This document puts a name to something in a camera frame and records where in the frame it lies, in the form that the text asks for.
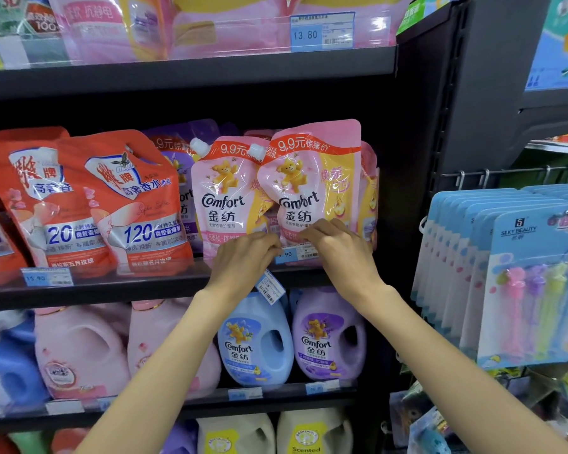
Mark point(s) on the person's right hand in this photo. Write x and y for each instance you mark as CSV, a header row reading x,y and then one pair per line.
x,y
348,264

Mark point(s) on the person's left hand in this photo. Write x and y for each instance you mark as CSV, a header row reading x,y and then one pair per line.
x,y
239,271

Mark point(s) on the person's left fingers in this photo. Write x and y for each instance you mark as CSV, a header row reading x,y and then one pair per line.
x,y
264,242

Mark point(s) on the person's right fingers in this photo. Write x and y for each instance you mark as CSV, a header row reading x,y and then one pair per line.
x,y
324,234

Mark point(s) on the blue white shelf price tag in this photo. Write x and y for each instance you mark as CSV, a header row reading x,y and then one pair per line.
x,y
293,253

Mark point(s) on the white barcode price tag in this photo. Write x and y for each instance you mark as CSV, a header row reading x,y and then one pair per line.
x,y
270,286

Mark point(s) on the person's right forearm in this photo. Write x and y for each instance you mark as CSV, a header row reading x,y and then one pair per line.
x,y
445,378

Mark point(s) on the person's left forearm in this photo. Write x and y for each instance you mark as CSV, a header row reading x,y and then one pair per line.
x,y
170,373

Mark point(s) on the pink softener pouch white cap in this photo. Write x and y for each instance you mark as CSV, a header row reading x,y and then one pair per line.
x,y
227,198
312,179

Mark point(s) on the purple softener bottle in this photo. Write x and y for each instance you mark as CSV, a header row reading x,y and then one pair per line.
x,y
326,335

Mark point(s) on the light blue softener bottle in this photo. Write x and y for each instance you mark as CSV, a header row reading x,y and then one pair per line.
x,y
255,345

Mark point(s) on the purple softener pouch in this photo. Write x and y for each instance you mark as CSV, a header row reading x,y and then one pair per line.
x,y
182,155

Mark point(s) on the black shelf board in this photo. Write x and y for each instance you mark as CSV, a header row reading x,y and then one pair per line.
x,y
184,70
208,406
123,288

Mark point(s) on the pink detergent bottle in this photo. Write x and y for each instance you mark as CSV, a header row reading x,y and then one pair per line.
x,y
146,335
80,354

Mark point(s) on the small blue price label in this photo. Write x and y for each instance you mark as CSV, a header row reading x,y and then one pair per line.
x,y
244,393
323,387

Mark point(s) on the row of blue blister cards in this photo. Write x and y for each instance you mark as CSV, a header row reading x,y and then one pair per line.
x,y
511,278

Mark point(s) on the cream bottle yellow label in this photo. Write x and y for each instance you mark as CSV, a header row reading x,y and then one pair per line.
x,y
236,434
315,432

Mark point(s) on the black shelf side panel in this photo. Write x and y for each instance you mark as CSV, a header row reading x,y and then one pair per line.
x,y
464,89

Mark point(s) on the large blue white price label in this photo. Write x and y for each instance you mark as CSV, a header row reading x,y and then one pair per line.
x,y
322,32

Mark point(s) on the small purple bottle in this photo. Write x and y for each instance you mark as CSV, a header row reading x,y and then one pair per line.
x,y
182,439

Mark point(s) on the green package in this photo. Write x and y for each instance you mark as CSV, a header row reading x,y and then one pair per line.
x,y
411,14

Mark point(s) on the orange bottle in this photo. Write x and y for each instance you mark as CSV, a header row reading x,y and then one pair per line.
x,y
68,442

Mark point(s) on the blue detergent bottle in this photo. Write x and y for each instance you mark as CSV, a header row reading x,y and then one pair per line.
x,y
4,364

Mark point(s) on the light blue poster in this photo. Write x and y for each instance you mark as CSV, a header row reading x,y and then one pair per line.
x,y
561,47

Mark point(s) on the green bottle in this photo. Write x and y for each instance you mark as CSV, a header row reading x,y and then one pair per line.
x,y
28,443

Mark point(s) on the white blue detergent package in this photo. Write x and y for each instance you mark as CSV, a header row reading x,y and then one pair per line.
x,y
23,23

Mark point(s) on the metal hook rail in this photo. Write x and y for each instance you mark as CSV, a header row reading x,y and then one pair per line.
x,y
511,173

